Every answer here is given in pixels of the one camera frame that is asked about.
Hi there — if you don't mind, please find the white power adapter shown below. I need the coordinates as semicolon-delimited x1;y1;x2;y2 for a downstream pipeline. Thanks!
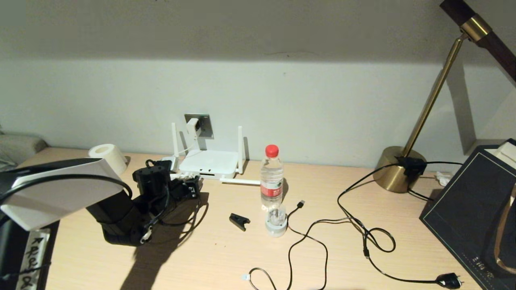
186;118;201;140

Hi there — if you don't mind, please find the black lamp power cord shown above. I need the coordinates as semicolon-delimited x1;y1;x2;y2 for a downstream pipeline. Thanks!
338;156;464;290

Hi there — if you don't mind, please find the grey pillow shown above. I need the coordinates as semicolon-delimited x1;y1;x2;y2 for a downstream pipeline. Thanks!
0;132;48;164

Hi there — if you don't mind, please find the small white round device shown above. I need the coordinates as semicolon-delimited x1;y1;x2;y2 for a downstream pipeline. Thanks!
265;203;288;237

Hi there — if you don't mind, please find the clear bottle with red cap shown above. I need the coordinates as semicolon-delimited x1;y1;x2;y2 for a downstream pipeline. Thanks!
260;144;284;210

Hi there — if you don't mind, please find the white power cable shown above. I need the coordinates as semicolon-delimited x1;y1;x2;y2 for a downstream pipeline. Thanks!
171;137;199;180

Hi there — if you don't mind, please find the grey wall socket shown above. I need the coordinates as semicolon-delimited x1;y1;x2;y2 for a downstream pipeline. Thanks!
185;114;213;139

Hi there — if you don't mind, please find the white toilet paper roll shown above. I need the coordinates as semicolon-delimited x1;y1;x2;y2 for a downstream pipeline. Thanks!
88;143;128;174

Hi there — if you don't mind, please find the small black plastic clip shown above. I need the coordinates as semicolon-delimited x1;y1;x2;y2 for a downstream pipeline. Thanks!
229;213;251;231

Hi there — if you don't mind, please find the large black flat box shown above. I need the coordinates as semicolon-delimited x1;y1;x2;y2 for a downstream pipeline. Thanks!
419;139;516;290

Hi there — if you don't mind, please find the brown leather bag handle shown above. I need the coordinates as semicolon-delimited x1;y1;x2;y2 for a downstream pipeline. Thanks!
493;193;516;274

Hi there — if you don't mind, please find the brass desk lamp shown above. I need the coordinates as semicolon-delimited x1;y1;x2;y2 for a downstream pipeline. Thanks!
373;0;516;194

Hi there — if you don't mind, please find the white tissue box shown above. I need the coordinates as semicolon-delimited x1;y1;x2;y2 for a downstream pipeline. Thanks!
484;141;516;170

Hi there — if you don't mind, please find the thin black USB cable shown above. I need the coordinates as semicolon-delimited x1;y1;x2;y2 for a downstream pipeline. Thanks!
242;200;329;290

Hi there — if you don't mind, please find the white router with antennas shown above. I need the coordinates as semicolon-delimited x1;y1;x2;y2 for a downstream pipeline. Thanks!
171;123;262;186

